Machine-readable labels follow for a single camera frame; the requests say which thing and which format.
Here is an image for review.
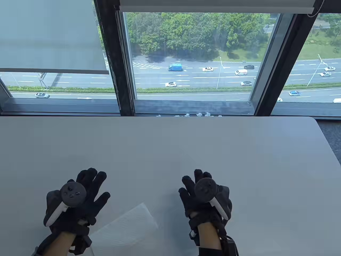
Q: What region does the person's right hand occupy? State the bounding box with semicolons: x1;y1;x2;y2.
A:
178;169;233;227

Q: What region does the person's left hand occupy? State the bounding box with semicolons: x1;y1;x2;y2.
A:
44;168;111;235

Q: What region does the person's left forearm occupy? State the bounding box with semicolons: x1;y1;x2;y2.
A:
37;230;78;256

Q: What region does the person's right forearm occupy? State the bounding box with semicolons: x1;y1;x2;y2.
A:
198;221;222;250

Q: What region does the black white glove-mounted controller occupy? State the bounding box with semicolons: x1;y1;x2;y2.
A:
194;177;229;221
44;180;87;227

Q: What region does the white paper napkin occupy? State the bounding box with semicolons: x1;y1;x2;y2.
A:
89;202;159;256

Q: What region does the row of white crumpled bits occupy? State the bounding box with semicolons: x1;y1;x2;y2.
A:
156;112;223;118

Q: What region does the black window pillar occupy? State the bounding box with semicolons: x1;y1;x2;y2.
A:
254;13;318;117
92;0;134;117

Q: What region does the large grey roller blind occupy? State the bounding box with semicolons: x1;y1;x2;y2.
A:
0;0;110;75

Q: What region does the rolled-up grey roller blind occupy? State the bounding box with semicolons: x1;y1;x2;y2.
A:
119;0;316;13

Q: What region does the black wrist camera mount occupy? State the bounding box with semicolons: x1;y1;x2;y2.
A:
188;212;239;256
69;218;92;255

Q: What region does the grey metal window frame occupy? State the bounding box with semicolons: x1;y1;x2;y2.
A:
121;12;294;115

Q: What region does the white blind cord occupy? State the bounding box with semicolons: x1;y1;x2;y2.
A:
306;0;325;18

